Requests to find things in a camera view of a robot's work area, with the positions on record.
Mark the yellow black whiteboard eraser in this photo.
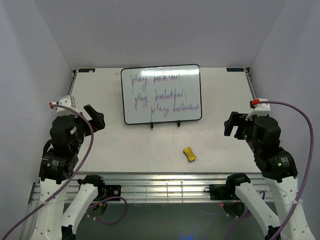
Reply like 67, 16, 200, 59
183, 147, 197, 162

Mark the black framed whiteboard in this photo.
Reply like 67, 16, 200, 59
120, 64, 202, 125

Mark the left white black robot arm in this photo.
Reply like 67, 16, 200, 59
30, 103, 106, 240

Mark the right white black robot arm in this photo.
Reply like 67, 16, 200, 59
224, 111, 315, 240

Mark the right blue table label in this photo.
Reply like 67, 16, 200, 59
226, 67, 244, 72

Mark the blue table label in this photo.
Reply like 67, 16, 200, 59
226, 67, 244, 72
78, 68, 96, 73

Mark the left blue table label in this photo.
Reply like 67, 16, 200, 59
78, 68, 96, 73

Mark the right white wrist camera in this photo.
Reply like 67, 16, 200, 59
245, 98, 271, 121

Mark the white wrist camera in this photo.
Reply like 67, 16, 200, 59
245, 98, 271, 121
49, 95, 78, 117

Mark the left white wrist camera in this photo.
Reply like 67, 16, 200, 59
49, 95, 78, 117

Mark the black wire whiteboard stand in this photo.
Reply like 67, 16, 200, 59
149, 120, 182, 129

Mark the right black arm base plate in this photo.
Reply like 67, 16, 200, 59
203, 184, 228, 201

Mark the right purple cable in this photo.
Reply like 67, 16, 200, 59
224, 100, 315, 240

